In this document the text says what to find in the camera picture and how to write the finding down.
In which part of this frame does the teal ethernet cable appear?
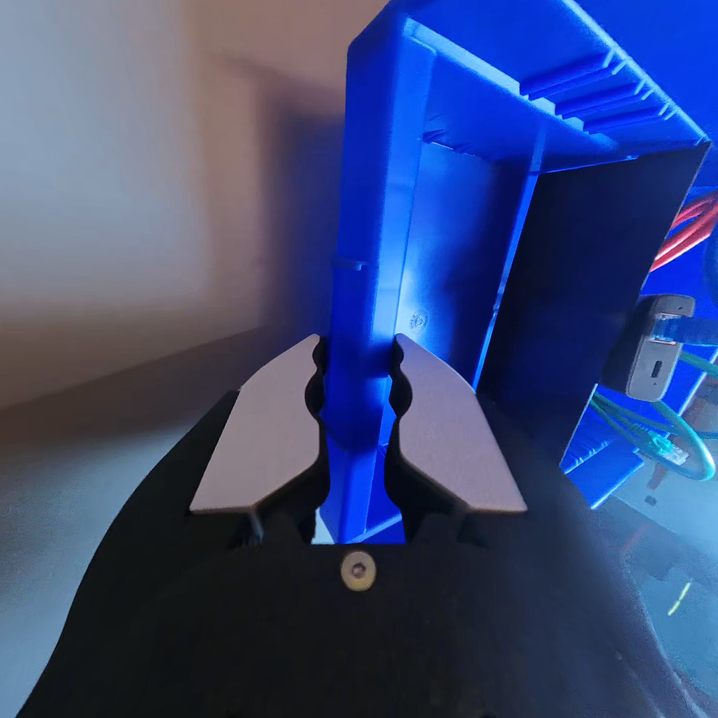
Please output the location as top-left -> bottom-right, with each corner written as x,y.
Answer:
589,350 -> 718,483

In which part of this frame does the red cable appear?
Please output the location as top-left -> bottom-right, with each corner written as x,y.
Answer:
651,193 -> 718,273

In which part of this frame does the blue plastic bin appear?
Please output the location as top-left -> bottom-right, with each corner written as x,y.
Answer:
311,0 -> 718,545

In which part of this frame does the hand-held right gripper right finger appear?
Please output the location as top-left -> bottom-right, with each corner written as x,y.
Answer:
385,333 -> 528,536

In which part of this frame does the blue ethernet cable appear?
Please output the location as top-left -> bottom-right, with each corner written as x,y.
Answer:
653,313 -> 718,347

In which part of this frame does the grey ethernet adapter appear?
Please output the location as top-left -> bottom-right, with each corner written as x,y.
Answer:
603,294 -> 696,402

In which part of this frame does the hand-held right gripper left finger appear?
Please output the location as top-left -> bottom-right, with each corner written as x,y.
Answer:
188,334 -> 331,525

